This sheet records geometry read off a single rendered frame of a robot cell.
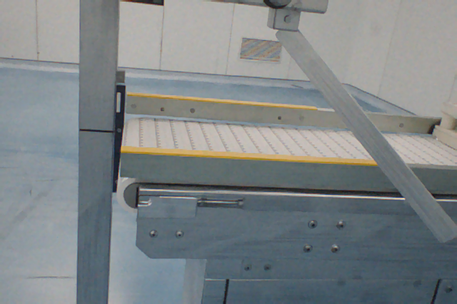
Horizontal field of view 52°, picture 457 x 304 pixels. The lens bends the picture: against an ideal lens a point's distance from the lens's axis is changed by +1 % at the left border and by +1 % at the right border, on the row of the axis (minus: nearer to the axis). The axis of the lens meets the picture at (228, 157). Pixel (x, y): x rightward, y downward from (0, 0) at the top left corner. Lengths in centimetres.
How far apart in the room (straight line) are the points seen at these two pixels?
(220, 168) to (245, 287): 23
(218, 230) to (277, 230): 8
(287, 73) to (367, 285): 562
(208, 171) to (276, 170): 9
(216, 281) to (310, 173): 22
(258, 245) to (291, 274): 11
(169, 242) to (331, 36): 598
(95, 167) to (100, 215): 10
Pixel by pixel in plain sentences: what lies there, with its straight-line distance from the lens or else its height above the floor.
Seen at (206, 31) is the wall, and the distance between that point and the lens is 591.
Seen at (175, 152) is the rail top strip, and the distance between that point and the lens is 55.
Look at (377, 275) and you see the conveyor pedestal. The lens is 77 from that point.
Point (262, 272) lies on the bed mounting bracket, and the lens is 70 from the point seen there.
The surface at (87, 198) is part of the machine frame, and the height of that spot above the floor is 77.
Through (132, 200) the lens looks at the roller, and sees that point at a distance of 58.
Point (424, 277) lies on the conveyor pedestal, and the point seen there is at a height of 77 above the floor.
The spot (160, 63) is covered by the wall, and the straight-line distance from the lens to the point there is 587.
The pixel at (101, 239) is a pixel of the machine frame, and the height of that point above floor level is 69.
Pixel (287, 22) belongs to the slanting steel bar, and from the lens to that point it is 53.
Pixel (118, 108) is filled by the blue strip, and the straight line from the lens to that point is 82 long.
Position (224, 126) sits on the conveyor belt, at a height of 94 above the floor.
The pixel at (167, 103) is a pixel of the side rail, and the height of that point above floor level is 97.
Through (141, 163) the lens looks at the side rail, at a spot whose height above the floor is 96.
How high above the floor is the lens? 117
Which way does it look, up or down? 20 degrees down
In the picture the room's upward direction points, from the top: 7 degrees clockwise
